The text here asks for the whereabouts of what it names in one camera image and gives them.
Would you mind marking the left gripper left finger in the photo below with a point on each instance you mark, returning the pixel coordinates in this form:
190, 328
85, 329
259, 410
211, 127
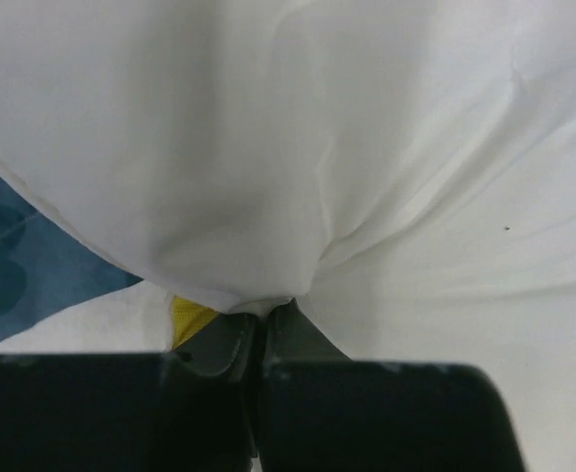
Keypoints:
210, 425

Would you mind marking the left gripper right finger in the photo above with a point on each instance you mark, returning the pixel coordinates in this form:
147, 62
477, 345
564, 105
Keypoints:
294, 419

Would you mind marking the blue cartoon print pillowcase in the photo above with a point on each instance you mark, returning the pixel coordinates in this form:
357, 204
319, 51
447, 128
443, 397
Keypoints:
43, 270

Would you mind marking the white pillow with yellow edge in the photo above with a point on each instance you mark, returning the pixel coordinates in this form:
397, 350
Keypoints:
406, 169

